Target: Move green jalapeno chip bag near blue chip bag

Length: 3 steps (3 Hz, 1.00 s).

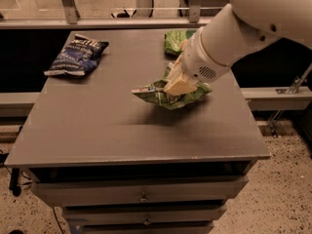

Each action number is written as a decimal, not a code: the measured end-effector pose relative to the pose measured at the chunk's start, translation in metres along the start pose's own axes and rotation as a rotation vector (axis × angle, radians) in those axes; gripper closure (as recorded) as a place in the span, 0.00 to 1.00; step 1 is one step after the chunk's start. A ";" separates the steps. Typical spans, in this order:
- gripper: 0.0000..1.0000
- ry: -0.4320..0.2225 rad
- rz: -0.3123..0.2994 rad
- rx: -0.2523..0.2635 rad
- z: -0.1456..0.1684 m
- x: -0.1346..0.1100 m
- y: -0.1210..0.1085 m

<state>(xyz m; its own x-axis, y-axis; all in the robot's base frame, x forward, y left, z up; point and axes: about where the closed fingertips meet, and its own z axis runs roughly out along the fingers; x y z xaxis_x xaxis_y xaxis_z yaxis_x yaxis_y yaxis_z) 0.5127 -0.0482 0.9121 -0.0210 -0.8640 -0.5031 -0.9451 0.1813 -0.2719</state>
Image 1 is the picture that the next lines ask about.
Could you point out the blue Kettle chip bag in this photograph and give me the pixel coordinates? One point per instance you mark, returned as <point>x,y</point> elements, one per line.
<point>78,58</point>

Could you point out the middle grey drawer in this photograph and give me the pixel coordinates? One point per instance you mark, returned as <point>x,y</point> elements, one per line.
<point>157,214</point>

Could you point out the grey drawer cabinet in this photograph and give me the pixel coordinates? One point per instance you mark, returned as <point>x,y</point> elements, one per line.
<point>95,129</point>

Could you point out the light green chip bag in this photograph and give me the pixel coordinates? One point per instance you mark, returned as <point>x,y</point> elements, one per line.
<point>175,41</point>

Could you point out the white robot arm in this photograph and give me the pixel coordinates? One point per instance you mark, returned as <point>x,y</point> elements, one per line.
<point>241,28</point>

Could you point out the green jalapeno Kettle chip bag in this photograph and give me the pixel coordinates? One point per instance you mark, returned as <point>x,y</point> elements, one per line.
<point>154,93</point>

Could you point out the top grey drawer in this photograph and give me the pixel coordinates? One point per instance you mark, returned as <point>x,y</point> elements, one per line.
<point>125,192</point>

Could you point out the metal railing frame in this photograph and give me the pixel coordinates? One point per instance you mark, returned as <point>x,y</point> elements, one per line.
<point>96,14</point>

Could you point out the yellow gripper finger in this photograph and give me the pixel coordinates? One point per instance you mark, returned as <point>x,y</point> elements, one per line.
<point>176,70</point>
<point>180,83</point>

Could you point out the bottom grey drawer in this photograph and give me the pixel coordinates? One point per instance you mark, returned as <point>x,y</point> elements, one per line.
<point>153,228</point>

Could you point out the grey drawer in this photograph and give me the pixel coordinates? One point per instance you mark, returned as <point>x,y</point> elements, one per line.
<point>157,214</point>
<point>153,228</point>
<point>125,192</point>

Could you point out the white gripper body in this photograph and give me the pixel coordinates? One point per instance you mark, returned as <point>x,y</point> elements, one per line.
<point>199,61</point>

